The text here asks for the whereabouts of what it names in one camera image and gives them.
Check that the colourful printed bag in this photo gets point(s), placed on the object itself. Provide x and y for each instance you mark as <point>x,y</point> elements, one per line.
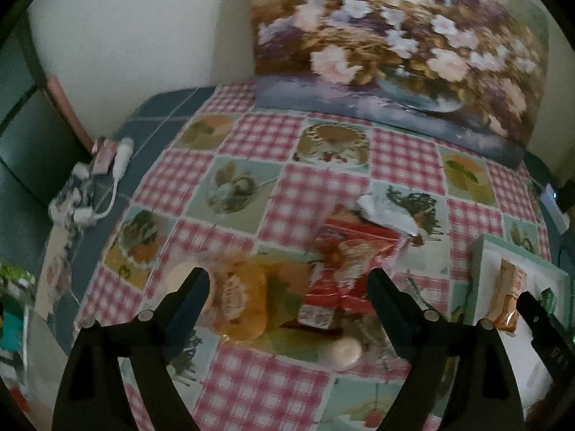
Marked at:
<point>15,305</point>

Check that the white power adapter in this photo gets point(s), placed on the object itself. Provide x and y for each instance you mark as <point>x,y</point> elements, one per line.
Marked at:
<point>555,208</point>

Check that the orange snack packet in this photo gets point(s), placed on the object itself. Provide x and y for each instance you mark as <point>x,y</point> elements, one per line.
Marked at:
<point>510,296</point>

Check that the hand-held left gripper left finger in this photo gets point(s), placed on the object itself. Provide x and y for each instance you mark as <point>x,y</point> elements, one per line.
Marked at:
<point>191,309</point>

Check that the round white candy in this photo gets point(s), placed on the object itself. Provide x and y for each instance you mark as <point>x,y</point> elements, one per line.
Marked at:
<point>343,352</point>

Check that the white crumpled wrapper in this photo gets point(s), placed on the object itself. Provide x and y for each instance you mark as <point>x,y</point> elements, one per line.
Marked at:
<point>386,211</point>

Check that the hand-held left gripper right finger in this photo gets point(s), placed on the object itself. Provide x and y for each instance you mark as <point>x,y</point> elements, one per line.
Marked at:
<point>387,321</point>

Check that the floral cloth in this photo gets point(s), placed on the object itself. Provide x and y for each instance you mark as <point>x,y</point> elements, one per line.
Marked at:
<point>67,197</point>

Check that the yellow pastry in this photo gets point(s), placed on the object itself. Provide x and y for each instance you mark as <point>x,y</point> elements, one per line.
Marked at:
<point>240,301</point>

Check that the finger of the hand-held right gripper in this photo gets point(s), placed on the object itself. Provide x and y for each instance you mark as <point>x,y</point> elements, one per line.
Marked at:
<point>546,336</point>

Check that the white cardboard box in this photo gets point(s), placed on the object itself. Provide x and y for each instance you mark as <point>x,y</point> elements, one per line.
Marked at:
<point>487,269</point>

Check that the small pink box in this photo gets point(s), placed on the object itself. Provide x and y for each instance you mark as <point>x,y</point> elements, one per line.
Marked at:
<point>102,155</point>

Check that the pink checkered tablecloth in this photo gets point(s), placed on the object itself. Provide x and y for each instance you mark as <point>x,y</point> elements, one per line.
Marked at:
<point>278,175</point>

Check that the flower painting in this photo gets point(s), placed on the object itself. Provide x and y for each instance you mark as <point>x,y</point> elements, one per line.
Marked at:
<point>395,54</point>

